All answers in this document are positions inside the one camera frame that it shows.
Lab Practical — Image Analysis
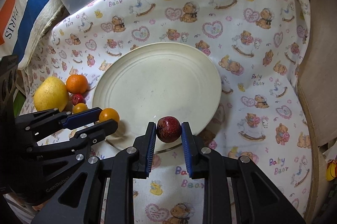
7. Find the small yellow-orange tomato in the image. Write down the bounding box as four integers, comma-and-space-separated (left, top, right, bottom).
99, 108, 120, 122

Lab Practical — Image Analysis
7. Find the small red apple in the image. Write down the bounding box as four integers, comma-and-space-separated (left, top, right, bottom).
71, 93, 86, 106
156, 116, 182, 143

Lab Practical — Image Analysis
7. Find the orange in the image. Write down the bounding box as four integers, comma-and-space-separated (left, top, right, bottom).
66, 74, 88, 94

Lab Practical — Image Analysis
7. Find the large yellow pomelo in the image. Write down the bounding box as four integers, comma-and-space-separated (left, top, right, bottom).
33, 77, 69, 111

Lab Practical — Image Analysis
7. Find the red yellow toy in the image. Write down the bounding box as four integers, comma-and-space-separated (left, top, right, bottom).
326, 160, 337, 181

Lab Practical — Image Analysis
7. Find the cream round plate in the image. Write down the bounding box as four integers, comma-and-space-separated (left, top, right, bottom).
91, 42, 222, 150

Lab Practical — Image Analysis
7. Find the baby bear print cloth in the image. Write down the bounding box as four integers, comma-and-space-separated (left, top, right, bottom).
23, 0, 312, 217

